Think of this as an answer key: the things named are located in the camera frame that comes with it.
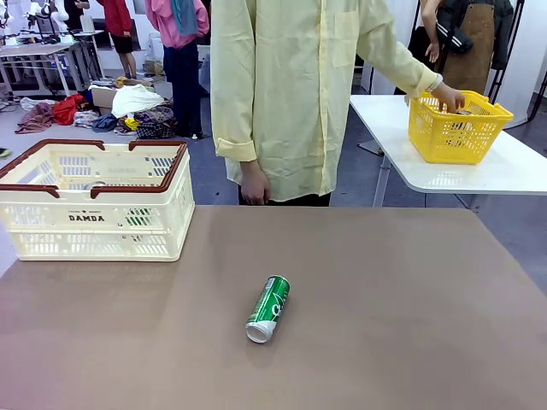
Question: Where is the person's left hand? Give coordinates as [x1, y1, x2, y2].
[431, 81, 466, 114]

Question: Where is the person's right hand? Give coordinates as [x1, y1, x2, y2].
[239, 168, 273, 206]

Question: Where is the person's left forearm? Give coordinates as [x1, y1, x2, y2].
[362, 25, 441, 98]

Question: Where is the yellow plastic basket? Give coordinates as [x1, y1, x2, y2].
[408, 89, 515, 165]

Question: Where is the cream plastic shopping basket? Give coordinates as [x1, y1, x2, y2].
[0, 139, 197, 262]

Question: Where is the brown apron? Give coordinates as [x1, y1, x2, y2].
[432, 0, 497, 96]

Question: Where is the black-clothed figure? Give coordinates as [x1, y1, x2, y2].
[392, 0, 445, 96]

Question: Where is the black striped jacket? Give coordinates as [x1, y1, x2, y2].
[435, 0, 474, 55]

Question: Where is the dark grey hanging jacket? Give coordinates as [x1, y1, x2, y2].
[491, 0, 516, 72]

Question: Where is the person in yellow shirt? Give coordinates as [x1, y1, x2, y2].
[209, 0, 444, 208]

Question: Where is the white side table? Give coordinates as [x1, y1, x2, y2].
[349, 94, 547, 208]

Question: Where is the dark patterned cloth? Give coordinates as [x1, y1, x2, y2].
[132, 104, 177, 140]

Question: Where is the white cloth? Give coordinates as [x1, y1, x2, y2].
[110, 84, 166, 120]

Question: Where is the blue cloth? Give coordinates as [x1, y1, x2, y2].
[91, 114, 119, 133]

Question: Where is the cardboard box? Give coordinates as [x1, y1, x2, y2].
[88, 83, 125, 116]

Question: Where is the teal scarf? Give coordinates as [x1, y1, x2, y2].
[170, 0, 200, 38]

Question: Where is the person in pink jacket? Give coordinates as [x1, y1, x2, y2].
[144, 0, 211, 140]

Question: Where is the red cloth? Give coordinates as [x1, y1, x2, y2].
[51, 93, 85, 126]

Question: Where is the person in red top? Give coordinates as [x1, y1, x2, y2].
[94, 0, 138, 81]

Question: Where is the pink patterned cloth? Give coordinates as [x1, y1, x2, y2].
[15, 101, 56, 135]

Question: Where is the grey desk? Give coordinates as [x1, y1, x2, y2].
[0, 41, 86, 98]

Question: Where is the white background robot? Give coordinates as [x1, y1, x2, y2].
[40, 0, 74, 44]

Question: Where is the brown basket handle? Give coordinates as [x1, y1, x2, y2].
[90, 140, 190, 200]
[0, 139, 106, 199]

